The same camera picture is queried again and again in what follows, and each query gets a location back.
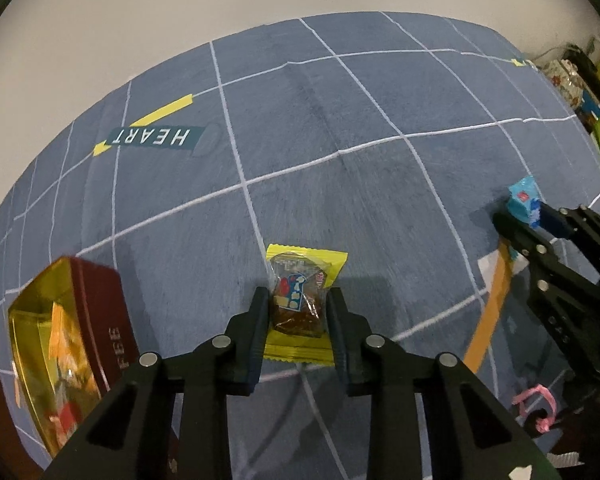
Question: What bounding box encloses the blue checked tablecloth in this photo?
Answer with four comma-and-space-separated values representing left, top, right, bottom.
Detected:
0, 11, 600, 480

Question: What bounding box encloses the yellow-ended candy packet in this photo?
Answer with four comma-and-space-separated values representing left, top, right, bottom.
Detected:
264, 243, 349, 363

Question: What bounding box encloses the floral bag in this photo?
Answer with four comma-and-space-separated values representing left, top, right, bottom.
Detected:
544, 58, 581, 106

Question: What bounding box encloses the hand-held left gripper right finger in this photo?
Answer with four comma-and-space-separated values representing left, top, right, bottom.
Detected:
326, 287, 563, 480

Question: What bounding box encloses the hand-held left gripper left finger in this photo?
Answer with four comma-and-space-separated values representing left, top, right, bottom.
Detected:
42, 286, 272, 480

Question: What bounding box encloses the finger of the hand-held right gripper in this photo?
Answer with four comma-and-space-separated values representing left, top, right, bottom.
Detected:
492, 209, 600, 390
530, 200, 600, 286

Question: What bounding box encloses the red tin box gold inside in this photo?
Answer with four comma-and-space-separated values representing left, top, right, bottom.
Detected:
7, 257, 142, 457

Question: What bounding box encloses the blue-ended candy packet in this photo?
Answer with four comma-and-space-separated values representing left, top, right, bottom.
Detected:
507, 176, 544, 227

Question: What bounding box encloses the pink cord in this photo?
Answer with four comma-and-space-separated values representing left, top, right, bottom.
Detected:
511, 384, 557, 433

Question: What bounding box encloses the red snack packet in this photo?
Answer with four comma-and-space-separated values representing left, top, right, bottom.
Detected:
50, 397, 88, 433

